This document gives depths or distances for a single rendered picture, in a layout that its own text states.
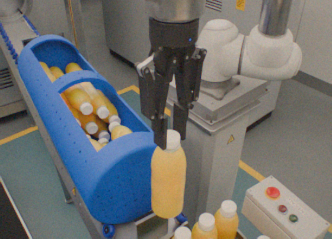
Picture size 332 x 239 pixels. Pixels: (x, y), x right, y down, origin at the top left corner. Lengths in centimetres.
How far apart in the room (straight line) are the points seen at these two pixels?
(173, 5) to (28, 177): 225
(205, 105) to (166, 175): 64
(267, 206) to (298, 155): 190
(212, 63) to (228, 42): 10
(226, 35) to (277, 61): 20
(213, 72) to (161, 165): 69
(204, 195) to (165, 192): 92
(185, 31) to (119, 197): 54
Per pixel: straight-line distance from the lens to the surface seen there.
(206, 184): 149
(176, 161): 59
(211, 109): 119
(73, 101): 109
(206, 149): 133
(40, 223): 226
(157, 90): 51
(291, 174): 256
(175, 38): 45
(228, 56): 118
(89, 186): 81
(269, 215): 87
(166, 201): 66
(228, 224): 86
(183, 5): 43
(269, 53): 114
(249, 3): 224
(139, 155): 79
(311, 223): 87
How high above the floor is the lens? 176
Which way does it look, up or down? 36 degrees down
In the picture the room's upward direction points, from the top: straight up
